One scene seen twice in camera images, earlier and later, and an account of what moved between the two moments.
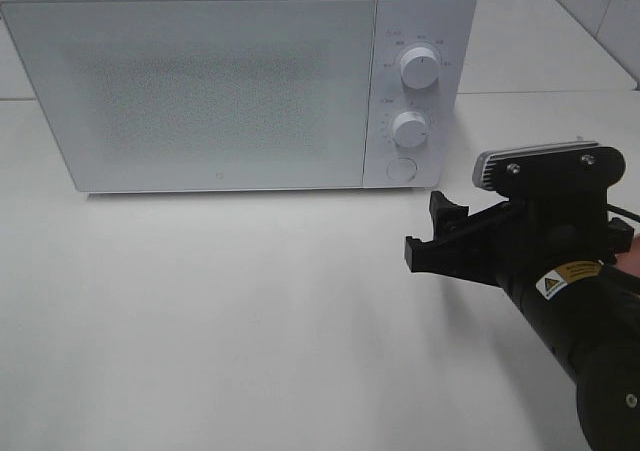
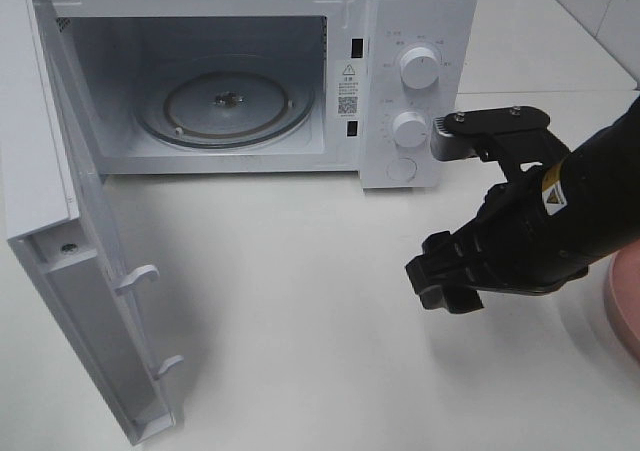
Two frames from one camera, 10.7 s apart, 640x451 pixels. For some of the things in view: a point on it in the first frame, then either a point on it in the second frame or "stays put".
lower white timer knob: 409,129 stays put
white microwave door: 154,95 to 54,214
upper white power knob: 420,67 stays put
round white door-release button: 401,169 stays put
